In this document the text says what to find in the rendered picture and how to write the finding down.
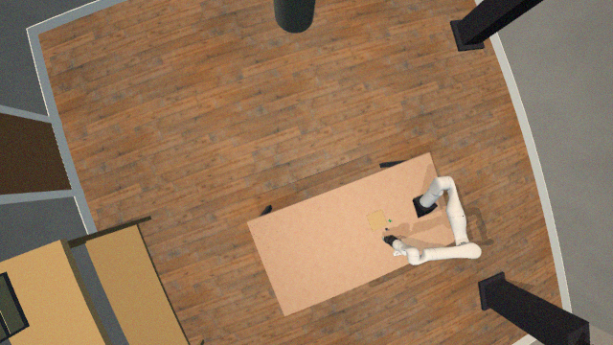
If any tan square mat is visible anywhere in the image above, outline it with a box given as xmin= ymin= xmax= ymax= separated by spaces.
xmin=367 ymin=209 xmax=387 ymax=232

